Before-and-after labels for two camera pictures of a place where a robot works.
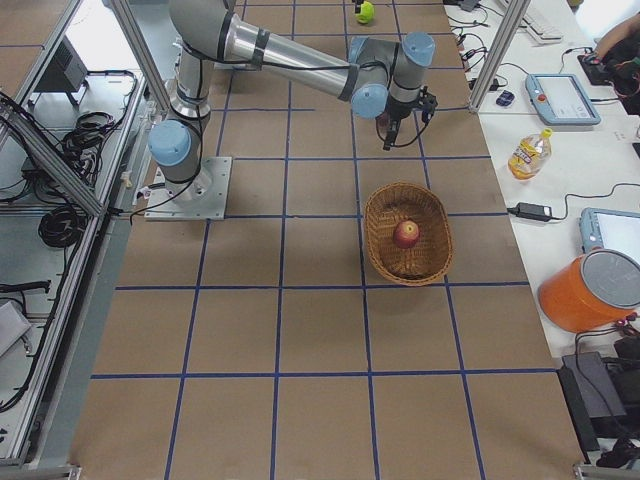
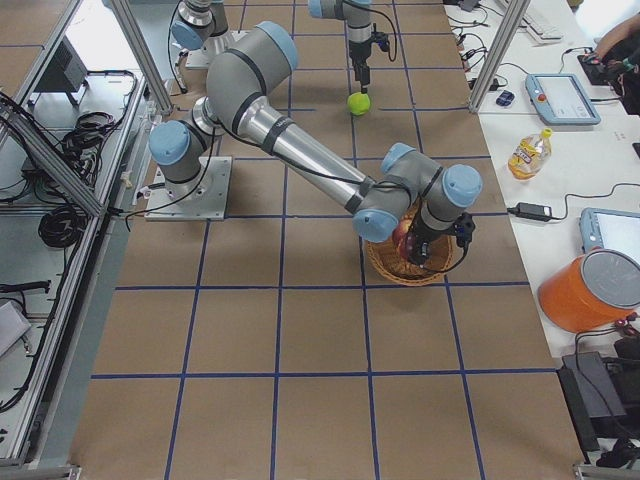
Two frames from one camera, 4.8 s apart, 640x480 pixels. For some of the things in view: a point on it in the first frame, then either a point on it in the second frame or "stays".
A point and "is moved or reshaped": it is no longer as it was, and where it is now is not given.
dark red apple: [382, 121] → [409, 245]
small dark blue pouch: [505, 99] stays
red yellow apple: [406, 233] stays
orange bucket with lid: [598, 289] stays
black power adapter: [532, 210] stays
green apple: [367, 12] is moved or reshaped
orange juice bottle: [529, 155] stays
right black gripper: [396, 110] → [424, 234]
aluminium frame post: [498, 55] stays
